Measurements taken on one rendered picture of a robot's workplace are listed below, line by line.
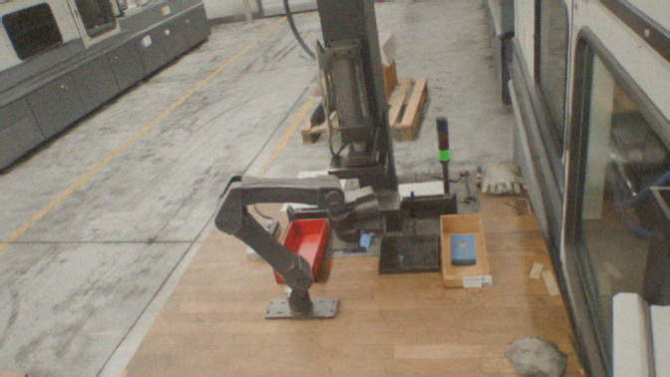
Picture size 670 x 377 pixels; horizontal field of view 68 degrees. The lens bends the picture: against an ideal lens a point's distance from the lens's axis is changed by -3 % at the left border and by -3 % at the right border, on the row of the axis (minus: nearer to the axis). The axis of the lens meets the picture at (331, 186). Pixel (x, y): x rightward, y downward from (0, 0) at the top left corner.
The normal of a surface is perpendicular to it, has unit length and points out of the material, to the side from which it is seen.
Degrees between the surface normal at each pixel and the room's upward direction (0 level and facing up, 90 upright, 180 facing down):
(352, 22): 90
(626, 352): 7
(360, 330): 0
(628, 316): 7
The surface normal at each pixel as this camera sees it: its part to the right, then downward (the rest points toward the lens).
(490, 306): -0.17, -0.86
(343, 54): -0.16, 0.50
